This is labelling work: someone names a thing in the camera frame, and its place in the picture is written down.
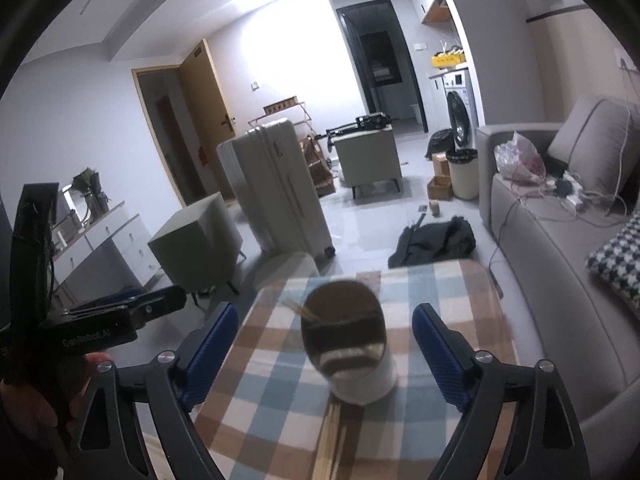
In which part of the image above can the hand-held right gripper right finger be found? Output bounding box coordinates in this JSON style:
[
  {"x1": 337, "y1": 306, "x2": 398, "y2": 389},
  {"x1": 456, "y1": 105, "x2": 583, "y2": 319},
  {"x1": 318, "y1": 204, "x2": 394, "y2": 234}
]
[{"x1": 411, "y1": 302, "x2": 591, "y2": 480}]

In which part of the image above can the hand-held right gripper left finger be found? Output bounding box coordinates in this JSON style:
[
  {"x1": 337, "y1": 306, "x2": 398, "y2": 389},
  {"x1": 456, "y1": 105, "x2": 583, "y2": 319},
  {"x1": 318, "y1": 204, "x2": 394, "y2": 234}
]
[{"x1": 65, "y1": 302, "x2": 240, "y2": 480}]

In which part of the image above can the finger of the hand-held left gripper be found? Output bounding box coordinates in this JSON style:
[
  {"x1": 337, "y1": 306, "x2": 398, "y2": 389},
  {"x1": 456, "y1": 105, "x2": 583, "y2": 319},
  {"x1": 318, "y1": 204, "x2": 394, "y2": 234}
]
[{"x1": 131, "y1": 286, "x2": 187, "y2": 330}]

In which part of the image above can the white cylindrical utensil holder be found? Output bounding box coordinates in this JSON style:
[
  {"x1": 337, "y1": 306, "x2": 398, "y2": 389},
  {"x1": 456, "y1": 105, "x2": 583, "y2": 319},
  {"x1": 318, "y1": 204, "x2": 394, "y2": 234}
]
[{"x1": 299, "y1": 280, "x2": 398, "y2": 406}]

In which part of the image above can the wooden chopsticks pile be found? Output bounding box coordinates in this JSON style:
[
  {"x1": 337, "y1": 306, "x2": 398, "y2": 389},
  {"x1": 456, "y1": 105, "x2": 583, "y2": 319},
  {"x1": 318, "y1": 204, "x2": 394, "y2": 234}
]
[{"x1": 316, "y1": 402, "x2": 351, "y2": 480}]

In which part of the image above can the person's left hand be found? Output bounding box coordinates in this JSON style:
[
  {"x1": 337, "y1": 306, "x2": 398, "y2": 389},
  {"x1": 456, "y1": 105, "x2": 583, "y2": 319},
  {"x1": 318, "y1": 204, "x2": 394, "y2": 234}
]
[{"x1": 0, "y1": 353, "x2": 114, "y2": 461}]

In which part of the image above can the checkered tablecloth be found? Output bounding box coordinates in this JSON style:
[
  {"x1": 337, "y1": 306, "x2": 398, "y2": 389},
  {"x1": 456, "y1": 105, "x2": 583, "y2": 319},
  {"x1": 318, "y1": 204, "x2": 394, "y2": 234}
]
[{"x1": 192, "y1": 257, "x2": 521, "y2": 480}]

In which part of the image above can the beige cube ottoman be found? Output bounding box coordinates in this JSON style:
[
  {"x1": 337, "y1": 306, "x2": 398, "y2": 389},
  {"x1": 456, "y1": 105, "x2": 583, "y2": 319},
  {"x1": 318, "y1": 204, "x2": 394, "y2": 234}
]
[
  {"x1": 332, "y1": 127, "x2": 403, "y2": 200},
  {"x1": 147, "y1": 192, "x2": 246, "y2": 296}
]

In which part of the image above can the white drawer dresser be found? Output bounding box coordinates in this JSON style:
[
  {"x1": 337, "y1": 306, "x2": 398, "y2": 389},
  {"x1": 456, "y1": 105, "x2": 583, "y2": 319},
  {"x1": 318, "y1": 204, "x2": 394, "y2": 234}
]
[{"x1": 47, "y1": 200, "x2": 161, "y2": 311}]

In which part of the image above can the black backpack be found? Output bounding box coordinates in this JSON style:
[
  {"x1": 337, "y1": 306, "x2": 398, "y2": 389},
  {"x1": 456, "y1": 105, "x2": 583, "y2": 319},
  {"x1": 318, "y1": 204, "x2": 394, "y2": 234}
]
[{"x1": 387, "y1": 215, "x2": 477, "y2": 268}]

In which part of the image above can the round vanity mirror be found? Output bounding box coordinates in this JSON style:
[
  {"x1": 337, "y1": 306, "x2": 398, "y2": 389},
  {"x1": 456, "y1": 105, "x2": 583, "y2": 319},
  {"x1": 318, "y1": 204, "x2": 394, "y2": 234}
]
[{"x1": 55, "y1": 185, "x2": 83, "y2": 221}]

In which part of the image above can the grey fabric sofa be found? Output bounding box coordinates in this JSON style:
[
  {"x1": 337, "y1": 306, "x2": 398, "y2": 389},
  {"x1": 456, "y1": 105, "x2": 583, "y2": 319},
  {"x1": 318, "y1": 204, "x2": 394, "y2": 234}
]
[{"x1": 475, "y1": 95, "x2": 640, "y2": 418}]

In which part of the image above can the green plant in vase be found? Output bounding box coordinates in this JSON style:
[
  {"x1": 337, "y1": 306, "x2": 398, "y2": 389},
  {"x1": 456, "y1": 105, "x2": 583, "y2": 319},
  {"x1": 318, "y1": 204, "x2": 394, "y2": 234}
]
[{"x1": 71, "y1": 167, "x2": 110, "y2": 213}]

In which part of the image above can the flat cardboard box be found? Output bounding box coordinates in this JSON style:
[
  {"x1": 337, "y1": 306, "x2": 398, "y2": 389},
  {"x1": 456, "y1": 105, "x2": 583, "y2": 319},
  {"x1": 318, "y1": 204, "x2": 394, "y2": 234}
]
[{"x1": 426, "y1": 175, "x2": 453, "y2": 200}]

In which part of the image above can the cream hard-shell suitcase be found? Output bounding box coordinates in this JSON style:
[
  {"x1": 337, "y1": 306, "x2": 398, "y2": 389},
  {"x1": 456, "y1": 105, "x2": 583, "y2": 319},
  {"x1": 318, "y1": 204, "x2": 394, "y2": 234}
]
[{"x1": 216, "y1": 117, "x2": 336, "y2": 261}]

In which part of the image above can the beige trash bin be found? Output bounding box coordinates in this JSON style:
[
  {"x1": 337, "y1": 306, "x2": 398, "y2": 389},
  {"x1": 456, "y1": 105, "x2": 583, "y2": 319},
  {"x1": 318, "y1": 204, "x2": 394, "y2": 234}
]
[{"x1": 445, "y1": 149, "x2": 482, "y2": 202}]

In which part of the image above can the houndstooth throw pillow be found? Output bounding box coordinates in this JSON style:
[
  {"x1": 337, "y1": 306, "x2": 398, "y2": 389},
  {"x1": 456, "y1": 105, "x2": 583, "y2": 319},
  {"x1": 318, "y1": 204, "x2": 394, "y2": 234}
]
[{"x1": 586, "y1": 210, "x2": 640, "y2": 311}]

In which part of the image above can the wooden door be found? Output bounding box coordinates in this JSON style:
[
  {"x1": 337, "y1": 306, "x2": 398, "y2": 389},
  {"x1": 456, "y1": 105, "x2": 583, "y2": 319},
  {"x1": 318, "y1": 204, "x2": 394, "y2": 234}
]
[{"x1": 179, "y1": 39, "x2": 237, "y2": 196}]

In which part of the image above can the wooden storage rack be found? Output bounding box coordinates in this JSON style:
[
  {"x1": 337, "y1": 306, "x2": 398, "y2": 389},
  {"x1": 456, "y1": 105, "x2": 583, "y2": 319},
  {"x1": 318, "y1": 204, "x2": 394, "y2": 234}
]
[{"x1": 248, "y1": 96, "x2": 337, "y2": 198}]

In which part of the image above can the white power strip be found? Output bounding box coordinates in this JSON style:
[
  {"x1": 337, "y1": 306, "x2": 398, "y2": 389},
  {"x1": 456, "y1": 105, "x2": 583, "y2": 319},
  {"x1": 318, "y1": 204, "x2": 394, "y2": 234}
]
[{"x1": 562, "y1": 172, "x2": 586, "y2": 208}]

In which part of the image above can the clear plastic bag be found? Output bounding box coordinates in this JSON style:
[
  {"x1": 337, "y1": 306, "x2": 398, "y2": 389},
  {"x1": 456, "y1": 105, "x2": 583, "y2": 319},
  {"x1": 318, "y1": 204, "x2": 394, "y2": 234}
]
[{"x1": 494, "y1": 131, "x2": 548, "y2": 183}]

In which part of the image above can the black trash bag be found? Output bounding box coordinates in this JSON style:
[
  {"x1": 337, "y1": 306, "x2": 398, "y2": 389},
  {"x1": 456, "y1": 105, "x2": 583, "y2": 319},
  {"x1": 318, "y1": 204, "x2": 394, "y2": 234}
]
[{"x1": 425, "y1": 129, "x2": 453, "y2": 161}]

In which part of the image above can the white washing machine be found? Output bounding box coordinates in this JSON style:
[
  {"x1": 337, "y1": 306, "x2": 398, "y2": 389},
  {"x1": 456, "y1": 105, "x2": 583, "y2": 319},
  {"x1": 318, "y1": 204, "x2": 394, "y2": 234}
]
[{"x1": 442, "y1": 67, "x2": 476, "y2": 151}]

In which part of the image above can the black tripod device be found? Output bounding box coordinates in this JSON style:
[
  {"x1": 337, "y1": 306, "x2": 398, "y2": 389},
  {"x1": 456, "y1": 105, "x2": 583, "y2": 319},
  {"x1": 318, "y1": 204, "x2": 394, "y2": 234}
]
[{"x1": 325, "y1": 114, "x2": 391, "y2": 136}]

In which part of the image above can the grey sofa back cushion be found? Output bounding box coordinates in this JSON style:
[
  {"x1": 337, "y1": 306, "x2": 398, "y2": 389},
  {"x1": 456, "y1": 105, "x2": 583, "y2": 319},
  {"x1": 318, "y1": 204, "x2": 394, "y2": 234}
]
[{"x1": 547, "y1": 96, "x2": 640, "y2": 191}]

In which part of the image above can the black framed glass door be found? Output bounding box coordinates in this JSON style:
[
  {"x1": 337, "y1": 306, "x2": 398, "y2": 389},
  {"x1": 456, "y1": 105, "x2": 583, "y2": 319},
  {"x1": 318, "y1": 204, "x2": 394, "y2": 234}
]
[{"x1": 336, "y1": 0, "x2": 428, "y2": 133}]

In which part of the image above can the wooden wall cabinet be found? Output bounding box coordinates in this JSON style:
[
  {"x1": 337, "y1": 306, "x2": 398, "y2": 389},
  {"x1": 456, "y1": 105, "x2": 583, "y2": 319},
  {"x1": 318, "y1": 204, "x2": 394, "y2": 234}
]
[{"x1": 421, "y1": 0, "x2": 448, "y2": 26}]

